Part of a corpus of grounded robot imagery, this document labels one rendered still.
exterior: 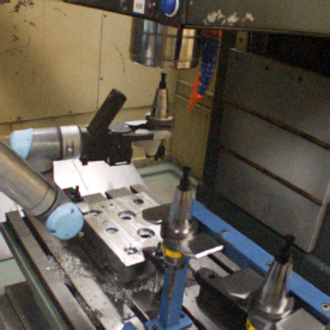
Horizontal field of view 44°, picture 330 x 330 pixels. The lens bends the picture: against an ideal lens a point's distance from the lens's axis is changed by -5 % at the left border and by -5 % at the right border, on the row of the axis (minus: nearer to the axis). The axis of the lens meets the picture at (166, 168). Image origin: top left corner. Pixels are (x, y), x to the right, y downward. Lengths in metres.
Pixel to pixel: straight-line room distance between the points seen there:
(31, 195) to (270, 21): 0.51
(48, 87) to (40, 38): 0.23
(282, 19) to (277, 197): 0.76
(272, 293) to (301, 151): 0.73
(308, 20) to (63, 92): 1.43
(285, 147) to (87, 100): 1.08
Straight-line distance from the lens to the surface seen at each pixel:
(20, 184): 0.79
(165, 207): 0.79
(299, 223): 1.33
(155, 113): 0.99
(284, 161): 1.31
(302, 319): 0.61
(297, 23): 0.75
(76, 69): 2.00
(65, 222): 0.84
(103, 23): 2.02
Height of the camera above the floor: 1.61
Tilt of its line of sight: 25 degrees down
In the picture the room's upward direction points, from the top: 6 degrees clockwise
